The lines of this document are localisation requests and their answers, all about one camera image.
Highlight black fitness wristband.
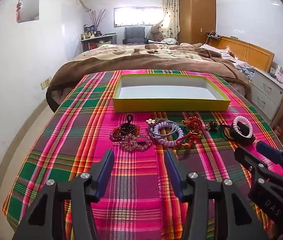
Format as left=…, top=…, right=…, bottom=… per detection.
left=228, top=121, right=256, bottom=146

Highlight pink spiral hair tie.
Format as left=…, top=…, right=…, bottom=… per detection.
left=233, top=115, right=254, bottom=138

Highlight black cord with green bead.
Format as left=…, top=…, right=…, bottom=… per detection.
left=204, top=121, right=232, bottom=140

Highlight red chinese knot cord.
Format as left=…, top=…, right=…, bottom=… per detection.
left=175, top=129, right=204, bottom=150

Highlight red gold knot ornament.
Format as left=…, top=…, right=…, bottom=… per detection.
left=182, top=116, right=202, bottom=133

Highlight purple spiral hair tie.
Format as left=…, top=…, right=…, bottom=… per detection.
left=153, top=121, right=185, bottom=147

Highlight grey hair ties with flower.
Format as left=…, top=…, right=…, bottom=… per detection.
left=146, top=117, right=180, bottom=140

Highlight dark red bead bracelet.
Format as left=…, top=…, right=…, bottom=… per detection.
left=109, top=114, right=140, bottom=141

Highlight pink crystal bead strand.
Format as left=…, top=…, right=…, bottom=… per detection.
left=113, top=134, right=152, bottom=152

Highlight grey bedside drawer cabinet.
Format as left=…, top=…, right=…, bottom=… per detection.
left=247, top=68, right=283, bottom=128

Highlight pink green plaid tablecloth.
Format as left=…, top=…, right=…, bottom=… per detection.
left=1, top=70, right=283, bottom=239

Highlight wooden headboard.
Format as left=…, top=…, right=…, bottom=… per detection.
left=208, top=36, right=274, bottom=72

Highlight brown fleece bed blanket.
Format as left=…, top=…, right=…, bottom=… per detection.
left=46, top=43, right=251, bottom=112

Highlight yellow shallow cardboard box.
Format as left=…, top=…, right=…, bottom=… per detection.
left=113, top=74, right=231, bottom=113

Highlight patterned window curtain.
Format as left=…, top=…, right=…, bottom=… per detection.
left=161, top=0, right=180, bottom=40

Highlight brown teddy bear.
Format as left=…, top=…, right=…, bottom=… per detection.
left=148, top=25, right=164, bottom=42

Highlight wooden wardrobe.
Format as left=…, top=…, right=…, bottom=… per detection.
left=178, top=0, right=216, bottom=44

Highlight grey armchair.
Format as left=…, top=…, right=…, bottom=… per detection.
left=122, top=26, right=146, bottom=44

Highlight dried branch bouquet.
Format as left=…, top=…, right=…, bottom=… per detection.
left=89, top=9, right=108, bottom=31

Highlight cluttered wall shelf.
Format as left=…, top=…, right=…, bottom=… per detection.
left=80, top=24, right=117, bottom=52

